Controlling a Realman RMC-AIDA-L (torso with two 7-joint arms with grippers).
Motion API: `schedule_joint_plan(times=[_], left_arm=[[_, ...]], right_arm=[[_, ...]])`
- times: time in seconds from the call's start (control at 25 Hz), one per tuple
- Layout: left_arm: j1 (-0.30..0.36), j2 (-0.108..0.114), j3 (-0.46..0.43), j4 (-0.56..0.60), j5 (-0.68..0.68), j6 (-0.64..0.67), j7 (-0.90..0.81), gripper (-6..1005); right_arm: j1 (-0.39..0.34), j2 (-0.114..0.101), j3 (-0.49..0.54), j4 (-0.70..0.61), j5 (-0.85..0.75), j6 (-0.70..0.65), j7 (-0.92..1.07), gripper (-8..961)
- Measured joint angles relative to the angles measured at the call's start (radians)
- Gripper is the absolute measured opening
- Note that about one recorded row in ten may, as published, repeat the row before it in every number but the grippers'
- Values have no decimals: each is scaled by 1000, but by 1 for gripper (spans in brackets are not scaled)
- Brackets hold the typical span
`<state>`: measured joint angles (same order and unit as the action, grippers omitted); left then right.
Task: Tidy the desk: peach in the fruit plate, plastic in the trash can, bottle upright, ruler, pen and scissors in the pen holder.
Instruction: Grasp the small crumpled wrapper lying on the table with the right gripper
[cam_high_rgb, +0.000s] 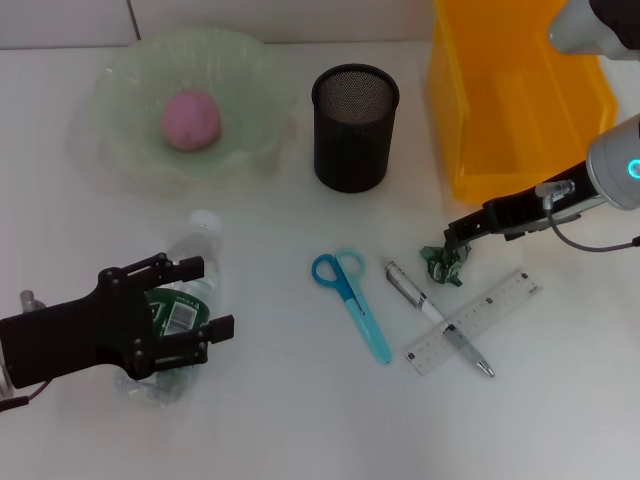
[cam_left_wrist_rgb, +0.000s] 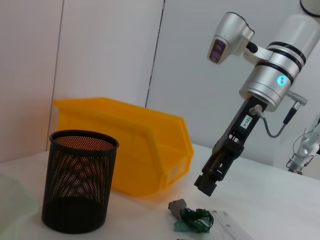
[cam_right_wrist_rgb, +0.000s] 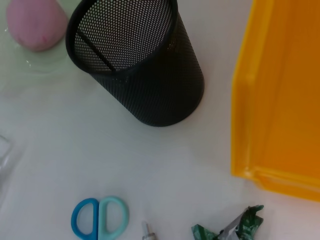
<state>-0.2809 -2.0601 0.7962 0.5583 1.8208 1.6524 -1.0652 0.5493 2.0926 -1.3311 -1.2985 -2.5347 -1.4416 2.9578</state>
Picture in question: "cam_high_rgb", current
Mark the pink peach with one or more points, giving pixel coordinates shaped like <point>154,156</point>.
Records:
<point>191,120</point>

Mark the transparent plastic ruler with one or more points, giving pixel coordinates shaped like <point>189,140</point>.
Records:
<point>500,300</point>

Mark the blue teal scissors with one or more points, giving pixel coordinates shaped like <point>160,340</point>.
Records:
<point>367,330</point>

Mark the black mesh pen holder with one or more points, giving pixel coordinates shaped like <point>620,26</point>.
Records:
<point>350,145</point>

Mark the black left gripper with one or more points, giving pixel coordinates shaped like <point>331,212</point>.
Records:
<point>75,335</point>

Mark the white silver ballpoint pen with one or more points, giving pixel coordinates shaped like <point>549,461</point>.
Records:
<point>415,295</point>

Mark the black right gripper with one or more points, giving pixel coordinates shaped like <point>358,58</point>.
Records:
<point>520,215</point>

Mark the translucent green fruit plate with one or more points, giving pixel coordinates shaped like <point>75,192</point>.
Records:
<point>135,75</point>

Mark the green plastic wrapper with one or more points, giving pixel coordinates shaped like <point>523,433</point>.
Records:
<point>442,269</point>

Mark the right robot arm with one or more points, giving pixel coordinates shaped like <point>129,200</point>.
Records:
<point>615,150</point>

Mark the yellow plastic storage bin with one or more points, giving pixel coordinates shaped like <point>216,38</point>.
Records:
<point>500,125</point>

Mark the clear water bottle green label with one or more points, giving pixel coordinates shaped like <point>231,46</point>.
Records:
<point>200,235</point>

